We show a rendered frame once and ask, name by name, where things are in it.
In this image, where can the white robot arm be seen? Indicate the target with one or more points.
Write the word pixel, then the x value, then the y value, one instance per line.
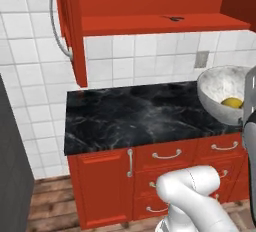
pixel 191 192

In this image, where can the white marbled bowl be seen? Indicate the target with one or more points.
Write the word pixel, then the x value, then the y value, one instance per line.
pixel 213 86

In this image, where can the red base cabinet door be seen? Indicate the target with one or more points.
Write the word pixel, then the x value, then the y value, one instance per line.
pixel 100 189

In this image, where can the yellow lemon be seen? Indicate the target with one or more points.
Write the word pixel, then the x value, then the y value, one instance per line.
pixel 231 102

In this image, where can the red drawer front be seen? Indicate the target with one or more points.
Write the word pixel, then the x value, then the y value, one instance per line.
pixel 235 169
pixel 143 179
pixel 146 204
pixel 233 192
pixel 166 164
pixel 220 141

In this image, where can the dark grey fridge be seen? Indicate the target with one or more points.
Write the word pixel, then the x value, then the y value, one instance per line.
pixel 15 162

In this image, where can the grey wall outlet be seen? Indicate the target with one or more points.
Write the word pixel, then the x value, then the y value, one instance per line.
pixel 202 59

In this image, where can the red wall cabinet door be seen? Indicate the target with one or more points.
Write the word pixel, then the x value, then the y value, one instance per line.
pixel 74 26

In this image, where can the red wall cabinet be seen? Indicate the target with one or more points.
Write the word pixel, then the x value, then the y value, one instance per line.
pixel 150 2

